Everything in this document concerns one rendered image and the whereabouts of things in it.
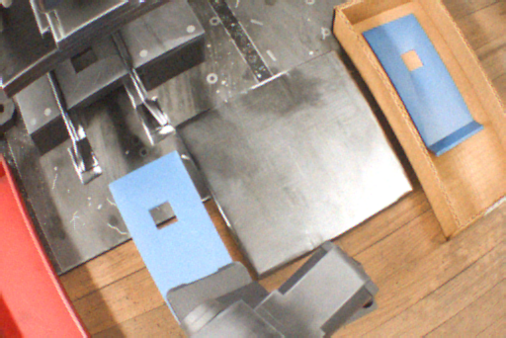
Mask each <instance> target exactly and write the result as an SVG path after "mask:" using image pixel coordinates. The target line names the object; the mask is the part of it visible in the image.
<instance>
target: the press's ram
mask: <svg viewBox="0 0 506 338"><path fill-rule="evenodd" d="M171 1H173V0H64V1H63V2H61V3H60V4H59V5H58V6H57V7H56V8H55V10H53V11H52V12H50V13H46V14H44V13H41V12H40V10H39V8H38V5H39V4H38V1H37V0H13V1H12V4H11V6H9V7H7V8H6V7H4V6H3V4H2V3H1V2H0V7H1V8H0V9H1V11H2V16H3V18H4V19H3V20H4V24H5V25H4V30H3V31H2V32H1V33H0V83H1V86H2V90H3V92H4V94H5V95H6V97H7V100H10V99H11V98H12V97H14V96H15V95H16V94H18V93H19V92H21V91H22V90H23V89H25V88H26V87H28V86H29V85H31V84H32V83H33V82H35V81H36V80H38V79H39V78H41V77H42V76H44V75H46V74H48V73H49V72H50V71H51V70H53V69H54V68H56V67H57V66H59V65H60V64H62V63H64V62H65V61H66V60H68V59H69V58H70V57H72V56H73V55H75V54H76V53H78V52H80V51H81V50H83V49H85V48H86V47H88V46H90V45H91V44H94V43H96V42H98V41H100V40H101V39H103V38H105V37H107V36H108V35H110V34H112V33H114V32H115V31H117V30H119V29H120V28H122V27H124V26H125V25H127V24H129V23H130V22H132V21H134V20H136V19H138V18H140V17H142V16H144V15H146V14H148V13H150V12H152V11H154V10H156V9H158V8H160V7H162V6H164V5H166V4H168V3H169V2H171Z"/></svg>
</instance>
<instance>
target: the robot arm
mask: <svg viewBox="0 0 506 338"><path fill-rule="evenodd" d="M379 290H380V289H379V288H378V287H377V285H376V284H375V283H373V282H372V280H371V277H369V275H368V274H367V273H366V272H365V271H364V266H363V264H362V263H360V262H359V261H357V260H356V259H354V258H353V257H349V255H348V254H346V253H345V252H344V251H343V250H342V248H340V247H339V246H338V245H335V244H334V243H332V242H331V241H329V240H328V239H327V240H326V241H325V242H324V243H323V244H322V245H321V246H320V247H319V248H318V249H317V250H316V251H315V252H314V253H313V254H312V255H311V256H310V257H309V258H308V259H307V260H306V261H305V262H304V263H303V264H302V265H301V266H300V267H299V268H298V269H297V270H296V272H295V273H293V274H292V275H291V276H290V277H289V278H288V279H287V280H286V281H285V282H284V283H283V284H282V285H281V286H280V287H279V288H277V289H276V290H273V291H272V292H271V293H270V292H269V291H268V290H265V289H264V288H263V287H262V286H261V285H260V284H259V283H258V282H257V281H255V282H253V281H252V279H251V278H250V276H249V273H248V271H247V269H246V267H245V266H244V265H243V264H242V263H241V262H239V261H234V262H232V263H228V264H226V265H224V266H222V267H220V268H218V269H216V271H215V272H214V273H212V274H210V275H208V276H206V277H204V278H200V279H198V280H195V281H193V282H191V283H187V284H186V283H183V284H182V285H180V286H178V287H177V286H175V287H173V288H171V289H170V290H168V292H167V293H166V295H165V297H166V299H167V301H168V303H169V304H170V306H171V308H172V311H173V312H174V314H175V316H176V318H177V320H178V322H179V324H180V328H181V329H182V330H183V331H185V335H186V336H188V338H330V337H331V336H332V335H334V334H335V333H336V332H337V331H338V330H339V329H340V328H342V327H344V326H346V325H348V324H350V323H352V322H354V321H356V320H358V319H359V318H361V317H363V316H365V315H367V314H369V313H370V312H372V311H374V310H376V309H378V306H377V302H376V300H375V294H376V293H377V292H378V291H379Z"/></svg>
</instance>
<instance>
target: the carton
mask: <svg viewBox="0 0 506 338"><path fill-rule="evenodd" d="M333 10H334V13H333V17H332V20H333V22H332V26H331V32H332V33H333V34H334V36H335V37H336V39H337V41H338V42H339V43H340V44H341V46H342V47H343V49H344V51H345V52H346V53H347V55H348V56H349V58H350V60H351V62H352V63H353V65H354V67H355V68H356V70H357V72H358V73H359V74H360V76H361V77H362V79H363V81H364V83H365V84H366V86H367V88H368V89H369V91H370V93H371V94H372V96H373V98H374V99H375V101H376V103H377V105H378V106H379V109H380V110H381V112H382V114H383V115H384V117H385V119H386V120H387V122H388V124H389V126H390V127H391V129H392V131H393V134H394V136H395V137H396V139H397V141H398V142H399V144H400V146H401V147H402V150H403V152H404V153H405V155H406V157H407V158H408V162H409V163H410V165H411V167H412V168H413V172H414V174H415V175H416V177H417V179H418V181H419V183H420V184H421V188H422V189H423V191H424V193H425V196H426V198H427V199H428V202H429V204H430V205H431V209H432V210H433V213H434V215H435V216H436V219H437V220H438V223H439V224H440V227H441V228H442V232H443V233H444V236H445V238H446V240H447V242H448V241H450V240H451V239H453V238H454V237H455V236H457V235H458V234H460V233H461V232H463V231H464V230H465V229H467V228H468V227H469V226H471V225H472V224H473V223H475V222H476V221H477V220H479V219H480V218H481V217H483V216H485V215H487V214H488V213H490V212H491V211H492V210H494V209H495V208H496V207H498V205H500V204H501V203H503V202H505V201H506V110H505V108H504V105H503V104H502V102H501V100H500V98H499V96H498V95H497V93H496V90H495V89H494V88H493V84H492V83H491V82H490V79H489V78H488V76H487V75H486V72H485V71H484V69H483V68H482V65H481V64H480V62H479V61H478V58H477V57H476V55H475V54H474V53H473V50H472V48H471V47H470V46H469V44H468V42H467V41H466V39H465V37H464V35H463V34H462V31H461V30H460V29H459V28H458V26H457V25H456V23H455V21H454V19H453V18H452V17H451V15H450V14H449V12H448V11H447V9H446V7H445V6H444V5H443V3H442V2H441V1H440V0H352V1H351V2H347V3H346V4H345V3H344V4H342V5H339V6H337V7H334V8H333ZM412 13H413V15H414V17H415V18H416V19H417V21H418V23H419V24H420V25H421V27H422V28H423V30H424V32H425V33H426V35H427V37H428V39H429V40H430V42H431V44H432V45H433V47H434V48H435V49H436V51H437V52H438V54H439V55H440V58H441V60H442V61H443V63H444V64H445V65H446V67H447V69H448V71H449V73H450V75H451V76H452V78H453V80H454V82H455V84H456V86H457V87H458V89H459V91H460V94H461V95H462V97H463V99H464V103H465V104H466V105H467V107H468V110H469V112H470V114H471V115H472V118H473V120H474V121H476V122H478V123H480V124H481V125H483V126H484V129H483V130H481V131H479V132H477V133H475V134H474V135H473V136H471V137H469V138H467V139H466V140H464V141H463V142H462V143H459V144H457V145H456V146H454V147H453V148H452V149H450V150H447V151H446V152H444V153H443V154H441V155H440V156H438V157H437V155H435V154H433V153H432V152H430V151H429V152H428V150H427V148H426V147H425V143H424V141H423V139H422V138H421V136H420V135H419V132H418V130H417V128H416V126H415V124H414V123H413V121H412V120H411V117H410V115H409V113H408V111H407V109H406V108H405V106H404V104H403V103H402V102H401V100H400V98H399V95H398V93H397V91H396V89H395V87H394V86H393V84H392V82H391V80H390V79H389V77H388V76H387V74H386V72H385V71H384V69H383V67H382V65H381V64H380V61H379V60H378V58H377V57H376V55H375V53H374V51H373V50H372V48H371V47H370V45H369V44H368V42H367V40H366V38H365V37H364V36H363V34H362V32H366V31H367V30H369V29H372V28H374V27H377V26H379V25H383V24H386V23H388V22H391V21H392V20H396V19H400V18H401V17H402V18H403V17H404V16H407V15H409V14H412ZM400 57H401V59H402V61H403V62H404V64H405V66H406V67H407V68H408V70H409V71H411V70H414V69H415V68H418V67H420V66H422V65H423V64H422V63H421V61H420V59H419V57H418V56H417V54H416V53H415V51H414V50H412V51H411V50H410V51H409V52H407V53H404V54H403V55H401V56H400Z"/></svg>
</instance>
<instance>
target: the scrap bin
mask: <svg viewBox="0 0 506 338"><path fill-rule="evenodd" d="M0 338H92V336H91V334H90V333H89V331H88V329H87V328H86V326H85V324H84V323H83V321H82V319H81V317H80V315H79V314H78V312H77V310H76V308H75V306H74V304H73V302H72V300H71V299H70V297H69V295H68V293H67V291H66V290H65V288H64V286H63V284H62V283H61V281H60V278H59V277H58V275H57V273H56V271H55V269H54V268H53V266H52V264H51V262H50V259H49V257H48V255H47V253H46V251H45V250H44V246H43V244H42V241H41V240H40V236H39V234H38V232H37V231H36V228H35V225H34V223H33V222H32V218H31V216H30V213H29V212H28V208H27V206H26V204H25V201H24V199H23V196H22V194H21V192H20V188H19V187H18V183H17V181H16V178H15V176H14V173H13V171H12V168H11V166H10V165H9V164H8V161H7V160H6V158H5V156H4V155H3V154H0Z"/></svg>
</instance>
